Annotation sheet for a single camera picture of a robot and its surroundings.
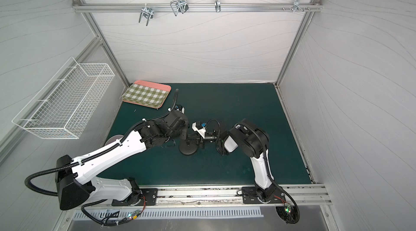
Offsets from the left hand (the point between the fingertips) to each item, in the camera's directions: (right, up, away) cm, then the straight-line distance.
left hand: (187, 129), depth 76 cm
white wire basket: (-52, +11, -9) cm, 54 cm away
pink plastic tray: (-34, +25, +44) cm, 61 cm away
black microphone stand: (-1, -12, +12) cm, 17 cm away
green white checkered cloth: (-37, +17, +38) cm, 56 cm away
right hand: (-2, -6, +9) cm, 11 cm away
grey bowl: (-42, -7, +12) cm, 45 cm away
